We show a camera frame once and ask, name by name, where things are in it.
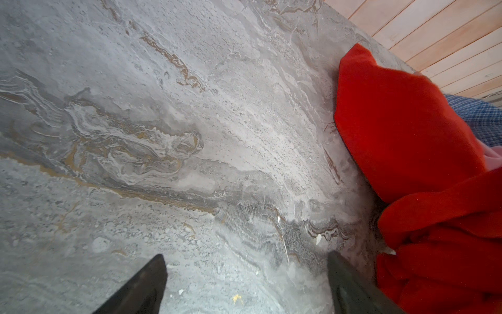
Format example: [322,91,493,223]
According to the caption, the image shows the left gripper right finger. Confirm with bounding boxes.
[327,251,404,314]

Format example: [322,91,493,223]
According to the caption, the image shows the red cloth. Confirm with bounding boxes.
[334,44,501,313]

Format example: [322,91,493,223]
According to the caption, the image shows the blue checked cloth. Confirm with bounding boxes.
[444,94,501,147]

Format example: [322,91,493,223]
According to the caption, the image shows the pink cloth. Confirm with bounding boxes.
[481,143,502,171]

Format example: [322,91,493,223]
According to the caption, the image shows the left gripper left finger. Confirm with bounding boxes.
[94,254,168,314]

